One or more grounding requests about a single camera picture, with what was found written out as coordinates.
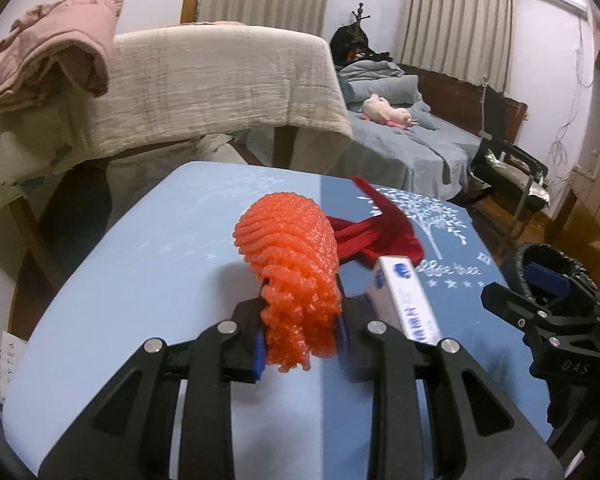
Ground red cloth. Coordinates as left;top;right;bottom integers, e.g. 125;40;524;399
327;176;425;267

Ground silver cushion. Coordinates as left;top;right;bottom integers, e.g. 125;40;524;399
482;149;552;197

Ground bed with grey sheet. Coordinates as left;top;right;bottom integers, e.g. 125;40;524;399
240;62;528;206

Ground grey pillow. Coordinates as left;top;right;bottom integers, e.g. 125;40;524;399
352;75;422;107

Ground black chair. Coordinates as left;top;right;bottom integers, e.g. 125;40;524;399
467;82;552;242

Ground black trash bin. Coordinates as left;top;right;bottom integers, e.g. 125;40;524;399
502;242;600;312

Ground beige woven blanket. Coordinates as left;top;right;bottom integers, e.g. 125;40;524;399
87;21;354;163

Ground orange foam fruit net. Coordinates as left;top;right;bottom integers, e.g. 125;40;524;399
232;191;342;373

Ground pink plush toy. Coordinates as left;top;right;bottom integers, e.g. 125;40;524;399
362;93;420;129

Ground white wall cables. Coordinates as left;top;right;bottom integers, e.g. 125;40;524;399
550;15;589;182

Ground blue printed tablecloth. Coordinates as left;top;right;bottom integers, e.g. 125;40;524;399
0;161;556;480

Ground black clothing pile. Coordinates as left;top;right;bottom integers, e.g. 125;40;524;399
329;25;393;68

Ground white printed cloth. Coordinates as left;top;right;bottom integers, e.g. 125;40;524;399
0;95;97;217

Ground wooden furniture frame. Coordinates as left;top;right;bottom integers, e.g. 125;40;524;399
5;126;299;342

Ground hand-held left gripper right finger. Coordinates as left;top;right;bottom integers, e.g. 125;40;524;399
337;297;566;480

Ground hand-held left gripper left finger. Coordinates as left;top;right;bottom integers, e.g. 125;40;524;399
39;299;268;480

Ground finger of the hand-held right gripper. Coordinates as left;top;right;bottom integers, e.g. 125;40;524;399
525;262;600;312
481;282;600;334

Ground grey duvet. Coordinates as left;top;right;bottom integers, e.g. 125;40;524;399
337;60;407;84

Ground pink padded jacket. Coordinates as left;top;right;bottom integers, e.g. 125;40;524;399
0;0;126;123

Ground cream cloth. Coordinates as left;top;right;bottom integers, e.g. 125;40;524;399
105;134;252;202

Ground white cardboard box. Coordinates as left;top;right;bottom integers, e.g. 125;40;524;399
367;255;442;346

